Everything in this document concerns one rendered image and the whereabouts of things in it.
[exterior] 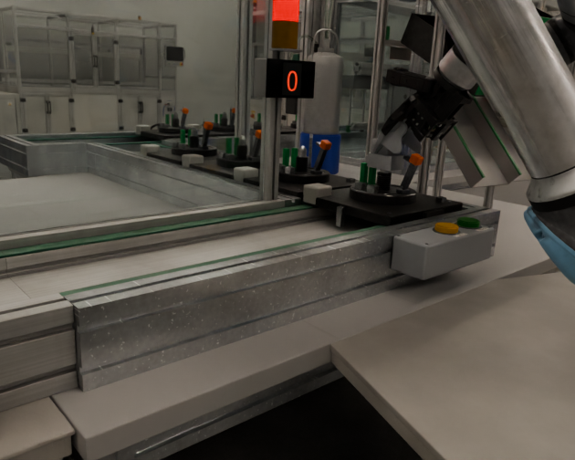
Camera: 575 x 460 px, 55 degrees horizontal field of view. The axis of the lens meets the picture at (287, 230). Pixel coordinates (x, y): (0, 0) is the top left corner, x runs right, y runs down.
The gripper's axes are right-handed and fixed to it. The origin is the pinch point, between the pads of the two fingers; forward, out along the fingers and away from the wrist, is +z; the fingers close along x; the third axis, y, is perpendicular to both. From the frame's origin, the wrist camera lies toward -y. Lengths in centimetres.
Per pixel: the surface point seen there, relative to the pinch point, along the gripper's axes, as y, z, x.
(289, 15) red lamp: -22.2, -12.4, -19.7
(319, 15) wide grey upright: -106, 40, 83
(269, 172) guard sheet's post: -6.0, 12.9, -20.2
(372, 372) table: 41, -6, -43
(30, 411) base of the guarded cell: 28, 4, -78
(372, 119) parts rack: -17.2, 10.4, 19.0
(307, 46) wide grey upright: -97, 50, 76
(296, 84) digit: -14.0, -3.3, -17.8
